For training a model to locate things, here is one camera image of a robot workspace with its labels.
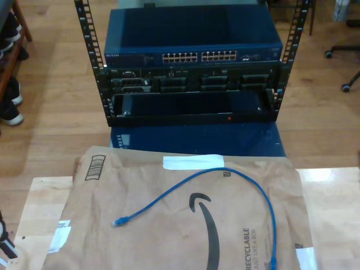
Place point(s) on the dark table leg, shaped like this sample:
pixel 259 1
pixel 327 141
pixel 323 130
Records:
pixel 311 19

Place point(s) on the small white paper slip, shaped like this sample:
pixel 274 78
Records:
pixel 3 261

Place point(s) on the hanging patterned cloth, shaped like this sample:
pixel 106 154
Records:
pixel 341 11

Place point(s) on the black open rack frame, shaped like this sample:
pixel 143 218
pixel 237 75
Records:
pixel 89 36

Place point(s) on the long white tape strip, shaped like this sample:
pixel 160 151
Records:
pixel 194 161

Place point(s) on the wooden shoe rack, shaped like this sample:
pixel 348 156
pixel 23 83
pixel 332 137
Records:
pixel 24 22

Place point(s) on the dark blue metal case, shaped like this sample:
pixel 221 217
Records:
pixel 197 140

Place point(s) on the dark shoe white sole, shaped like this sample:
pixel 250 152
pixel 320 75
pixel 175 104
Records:
pixel 17 99
pixel 5 46
pixel 14 32
pixel 14 119

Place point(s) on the plain dark shoe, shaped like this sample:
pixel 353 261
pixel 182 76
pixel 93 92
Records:
pixel 24 53

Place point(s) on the black rack server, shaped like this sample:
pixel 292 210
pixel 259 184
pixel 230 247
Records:
pixel 174 84

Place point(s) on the black chair leg with caster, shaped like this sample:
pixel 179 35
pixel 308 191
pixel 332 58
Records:
pixel 346 87

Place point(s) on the brown paper mailer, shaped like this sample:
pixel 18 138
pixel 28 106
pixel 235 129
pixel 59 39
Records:
pixel 140 239

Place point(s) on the blue network switch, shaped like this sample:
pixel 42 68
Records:
pixel 197 28

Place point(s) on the white shipping label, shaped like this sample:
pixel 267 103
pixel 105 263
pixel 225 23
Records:
pixel 60 236

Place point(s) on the white tape patch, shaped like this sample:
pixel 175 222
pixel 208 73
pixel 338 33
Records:
pixel 308 257

